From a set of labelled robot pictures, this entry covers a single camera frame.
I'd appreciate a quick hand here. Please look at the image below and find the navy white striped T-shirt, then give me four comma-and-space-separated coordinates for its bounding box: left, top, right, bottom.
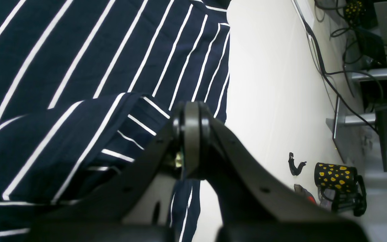
0, 0, 230, 242

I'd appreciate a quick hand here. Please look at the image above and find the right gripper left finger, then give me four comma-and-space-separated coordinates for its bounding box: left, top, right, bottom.
29, 103, 189, 242

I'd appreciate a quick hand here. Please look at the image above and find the black cable along table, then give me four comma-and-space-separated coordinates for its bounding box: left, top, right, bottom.
293, 0, 382, 135

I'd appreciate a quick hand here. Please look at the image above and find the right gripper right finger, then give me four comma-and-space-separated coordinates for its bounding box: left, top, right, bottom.
184, 102, 368, 242

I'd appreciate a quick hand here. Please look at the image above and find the black yellow dotted mug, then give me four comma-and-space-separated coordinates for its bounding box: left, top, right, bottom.
314, 163, 367, 216

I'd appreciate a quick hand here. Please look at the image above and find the small black clip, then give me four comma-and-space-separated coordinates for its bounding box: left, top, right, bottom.
288, 153, 307, 176

